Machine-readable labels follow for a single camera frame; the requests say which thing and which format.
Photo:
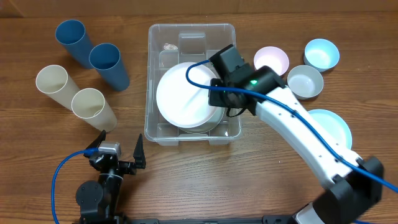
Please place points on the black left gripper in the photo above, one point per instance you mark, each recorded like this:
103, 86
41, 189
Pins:
138, 155

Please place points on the grey-green plate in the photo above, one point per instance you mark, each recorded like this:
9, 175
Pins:
209, 125

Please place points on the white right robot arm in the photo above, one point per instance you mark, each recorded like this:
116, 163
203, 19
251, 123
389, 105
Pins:
352, 184

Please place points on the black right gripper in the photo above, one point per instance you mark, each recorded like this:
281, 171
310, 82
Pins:
216, 93

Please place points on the dark blue cup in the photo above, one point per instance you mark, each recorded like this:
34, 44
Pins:
106, 59
73, 36

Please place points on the light blue plate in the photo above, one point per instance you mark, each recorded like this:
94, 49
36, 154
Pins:
334, 125

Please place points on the cream cup front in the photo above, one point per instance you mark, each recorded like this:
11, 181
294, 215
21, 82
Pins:
90, 105

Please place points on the pink plate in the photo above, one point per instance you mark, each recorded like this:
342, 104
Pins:
185, 105

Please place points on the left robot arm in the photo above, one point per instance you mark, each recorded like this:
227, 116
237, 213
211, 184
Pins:
98, 200

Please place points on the clear plastic storage bin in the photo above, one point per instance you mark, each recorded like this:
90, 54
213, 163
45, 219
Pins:
172, 44

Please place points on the dark blue cup rear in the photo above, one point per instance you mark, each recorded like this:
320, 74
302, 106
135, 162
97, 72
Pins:
73, 36

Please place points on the light blue bowl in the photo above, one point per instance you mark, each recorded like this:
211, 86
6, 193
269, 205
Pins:
321, 54

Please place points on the cream cup rear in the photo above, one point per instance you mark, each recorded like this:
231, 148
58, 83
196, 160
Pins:
55, 82

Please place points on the cream cup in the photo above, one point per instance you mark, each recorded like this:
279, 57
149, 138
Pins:
55, 82
90, 105

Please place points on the dark blue cup front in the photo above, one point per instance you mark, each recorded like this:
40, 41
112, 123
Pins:
106, 59

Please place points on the pink bowl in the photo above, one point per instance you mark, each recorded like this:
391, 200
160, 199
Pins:
273, 57

